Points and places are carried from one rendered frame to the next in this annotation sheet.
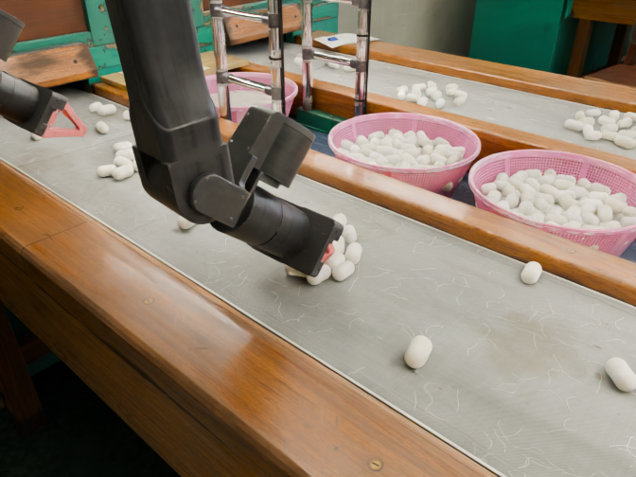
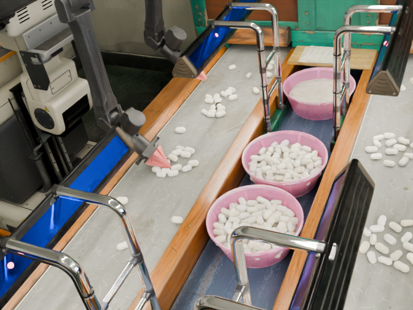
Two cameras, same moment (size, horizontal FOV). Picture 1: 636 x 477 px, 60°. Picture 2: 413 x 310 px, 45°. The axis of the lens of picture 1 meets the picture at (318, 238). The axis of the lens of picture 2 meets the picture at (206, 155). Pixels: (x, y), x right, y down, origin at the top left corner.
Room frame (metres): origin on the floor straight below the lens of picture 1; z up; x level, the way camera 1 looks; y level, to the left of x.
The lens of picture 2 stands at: (0.46, -1.29, 1.73)
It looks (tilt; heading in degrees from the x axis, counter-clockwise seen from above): 37 degrees down; 79
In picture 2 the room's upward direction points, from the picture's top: 10 degrees counter-clockwise
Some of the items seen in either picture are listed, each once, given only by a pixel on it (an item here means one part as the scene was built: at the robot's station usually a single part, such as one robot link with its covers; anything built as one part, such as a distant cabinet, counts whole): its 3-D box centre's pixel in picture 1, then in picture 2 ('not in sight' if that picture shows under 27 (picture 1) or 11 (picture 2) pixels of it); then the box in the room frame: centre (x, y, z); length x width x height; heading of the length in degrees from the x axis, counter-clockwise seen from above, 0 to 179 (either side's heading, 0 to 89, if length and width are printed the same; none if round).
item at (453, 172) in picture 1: (401, 162); (284, 166); (0.93, -0.15, 0.72); 0.27 x 0.27 x 0.10
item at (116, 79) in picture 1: (178, 70); (331, 56); (1.36, 0.34, 0.77); 0.33 x 0.15 x 0.01; 138
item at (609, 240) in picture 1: (554, 212); (255, 228); (0.74, -0.36, 0.72); 0.27 x 0.27 x 0.10
